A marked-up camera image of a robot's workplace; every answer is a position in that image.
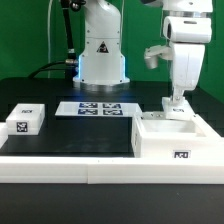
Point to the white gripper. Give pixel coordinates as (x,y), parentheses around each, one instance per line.
(187,39)

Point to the white cabinet door panel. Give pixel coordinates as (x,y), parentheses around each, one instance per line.
(177,110)
(153,115)

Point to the white cabinet body box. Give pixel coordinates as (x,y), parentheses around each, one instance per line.
(175,139)

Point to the white cabinet top block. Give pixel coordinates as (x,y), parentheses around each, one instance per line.
(26,119)

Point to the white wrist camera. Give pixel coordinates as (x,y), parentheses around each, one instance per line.
(152,54)

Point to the white marker base plate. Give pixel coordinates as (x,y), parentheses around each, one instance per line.
(98,109)

